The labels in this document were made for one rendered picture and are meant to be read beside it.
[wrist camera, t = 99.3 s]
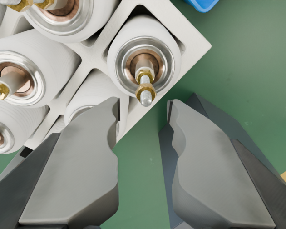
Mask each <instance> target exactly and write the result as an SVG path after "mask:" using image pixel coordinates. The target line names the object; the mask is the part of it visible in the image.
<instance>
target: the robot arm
mask: <svg viewBox="0 0 286 229"><path fill-rule="evenodd" d="M118 121H120V98H117V97H115V96H112V97H110V98H108V99H106V100H105V101H103V102H101V103H99V104H98V105H96V106H94V107H93V108H91V109H89V110H87V111H85V112H84V113H82V114H81V115H79V116H78V117H77V118H75V119H74V120H73V121H71V122H70V123H69V124H68V125H67V126H66V127H64V128H63V129H62V130H61V131H60V132H59V133H52V134H51V135H50V136H48V137H47V138H46V139H45V140H44V141H43V142H42V143H41V144H40V145H39V146H38V147H36V148H35V149H34V150H33V151H32V152H31V153H30V154H29V155H28V156H27V157H26V158H25V159H23V160H22V161H21V162H20V163H19V164H18V165H17V166H16V167H15V168H14V169H13V170H12V171H10V172H9V173H8V174H7V175H6V176H5V177H4V178H3V179H2V180H1V181H0V229H101V227H100V225H101V224H103V223H104V222H105V221H106V220H108V219H109V218H110V217H112V216H113V215H114V214H115V213H116V212H117V210H118V207H119V190H118V158H117V156H116V155H115V154H114V153H113V151H112V149H113V148H114V146H115V145H116V143H117V139H116V124H117V123H118ZM167 123H169V124H170V125H171V127H172V128H173V130H174V134H173V140H172V147H173V148H174V149H175V150H176V152H177V154H178V156H179V158H178V161H177V166H176V170H175V174H174V178H173V184H172V199H173V210H174V212H175V213H176V215H177V216H178V217H180V218H181V219H182V220H184V221H185V222H186V223H187V224H189V225H190V226H191V227H193V228H194V229H286V185H285V184H284V183H283V182H281V181H280V180H279V179H278V178H277V177H276V176H275V175H274V174H273V173H272V172H271V171H270V170H269V169H268V168H267V167H266V166H265V165H264V164H263V163H262V162H261V161H260V160H259V159H258V158H257V157H256V156H255V155H254V154H253V153H252V152H251V151H249V150H248V149H247V148H246V147H245V146H244V145H243V144H242V143H241V142H240V141H239V140H237V139H230V138H229V137H228V136H227V135H226V134H225V133H224V132H223V131H222V130H221V129H220V128H219V127H218V126H217V125H216V124H214V123H213V122H212V121H211V120H209V119H208V118H207V117H205V116H204V115H202V114H200V113H199V112H197V111H196V110H194V109H193V108H191V107H189V106H188V105H186V104H185V103H183V102H182V101H180V100H178V99H174V100H168V102H167Z"/></svg>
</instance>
